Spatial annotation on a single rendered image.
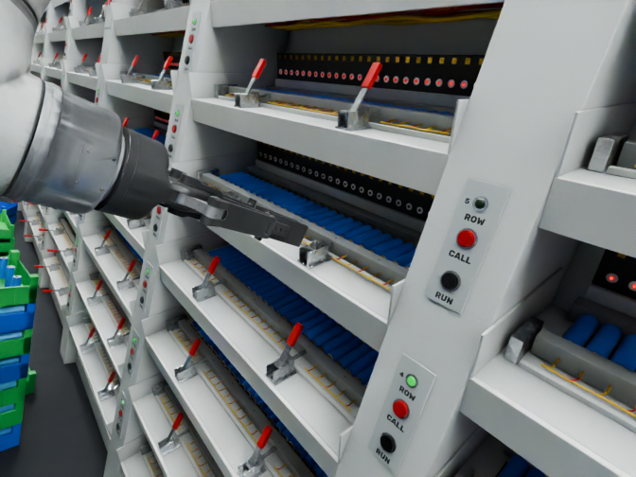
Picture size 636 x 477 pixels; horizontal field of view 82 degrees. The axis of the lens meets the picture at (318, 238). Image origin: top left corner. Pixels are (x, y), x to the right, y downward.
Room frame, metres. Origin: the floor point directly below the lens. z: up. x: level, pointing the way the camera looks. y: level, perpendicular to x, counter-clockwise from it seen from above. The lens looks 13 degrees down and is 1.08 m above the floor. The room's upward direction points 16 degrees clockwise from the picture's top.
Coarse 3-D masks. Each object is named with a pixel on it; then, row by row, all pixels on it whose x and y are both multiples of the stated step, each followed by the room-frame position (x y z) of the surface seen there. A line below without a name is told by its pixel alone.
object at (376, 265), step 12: (204, 180) 0.81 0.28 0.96; (216, 180) 0.77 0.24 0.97; (240, 192) 0.70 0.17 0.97; (264, 204) 0.65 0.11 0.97; (288, 216) 0.60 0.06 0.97; (312, 228) 0.56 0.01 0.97; (336, 240) 0.52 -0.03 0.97; (348, 240) 0.52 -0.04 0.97; (336, 252) 0.52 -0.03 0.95; (348, 252) 0.50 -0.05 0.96; (360, 252) 0.49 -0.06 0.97; (372, 252) 0.49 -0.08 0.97; (348, 264) 0.48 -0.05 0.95; (360, 264) 0.49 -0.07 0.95; (372, 264) 0.47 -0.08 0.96; (384, 264) 0.46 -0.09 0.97; (396, 264) 0.46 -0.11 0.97; (372, 276) 0.45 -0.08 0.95; (384, 276) 0.46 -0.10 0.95; (396, 276) 0.44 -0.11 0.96
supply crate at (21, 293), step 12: (12, 252) 0.99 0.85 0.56; (12, 264) 1.00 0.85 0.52; (24, 276) 0.96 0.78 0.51; (36, 276) 0.90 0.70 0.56; (0, 288) 0.84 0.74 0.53; (12, 288) 0.86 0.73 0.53; (24, 288) 0.88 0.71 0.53; (36, 288) 0.90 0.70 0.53; (0, 300) 0.84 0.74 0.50; (12, 300) 0.86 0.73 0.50; (24, 300) 0.88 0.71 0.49
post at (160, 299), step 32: (192, 0) 0.85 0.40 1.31; (224, 32) 0.83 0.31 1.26; (256, 32) 0.88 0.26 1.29; (288, 32) 0.94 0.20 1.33; (192, 64) 0.81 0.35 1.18; (224, 64) 0.84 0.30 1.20; (256, 64) 0.89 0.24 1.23; (192, 128) 0.81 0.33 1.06; (192, 160) 0.82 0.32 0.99; (192, 224) 0.84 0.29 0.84; (160, 288) 0.81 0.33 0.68; (128, 352) 0.85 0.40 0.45; (128, 384) 0.82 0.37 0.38; (128, 416) 0.80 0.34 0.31
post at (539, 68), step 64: (512, 0) 0.37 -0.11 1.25; (576, 0) 0.34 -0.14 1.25; (512, 64) 0.36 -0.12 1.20; (576, 64) 0.32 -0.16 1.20; (512, 128) 0.34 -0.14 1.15; (448, 192) 0.37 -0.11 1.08; (512, 192) 0.33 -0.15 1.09; (512, 256) 0.31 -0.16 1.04; (448, 320) 0.34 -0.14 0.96; (384, 384) 0.36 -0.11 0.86; (448, 384) 0.32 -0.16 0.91; (448, 448) 0.33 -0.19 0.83
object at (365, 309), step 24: (192, 168) 0.82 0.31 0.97; (216, 168) 0.84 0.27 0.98; (240, 168) 0.90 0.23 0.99; (264, 168) 0.87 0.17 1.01; (336, 192) 0.70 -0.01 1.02; (384, 216) 0.62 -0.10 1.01; (408, 216) 0.59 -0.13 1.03; (240, 240) 0.60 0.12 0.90; (264, 240) 0.56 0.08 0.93; (264, 264) 0.56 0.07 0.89; (288, 264) 0.50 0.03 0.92; (336, 264) 0.50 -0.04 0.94; (312, 288) 0.47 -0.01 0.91; (336, 288) 0.44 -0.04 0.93; (360, 288) 0.44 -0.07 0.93; (336, 312) 0.44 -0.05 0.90; (360, 312) 0.41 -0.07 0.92; (384, 312) 0.40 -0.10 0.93; (360, 336) 0.41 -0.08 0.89; (384, 336) 0.38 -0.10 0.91
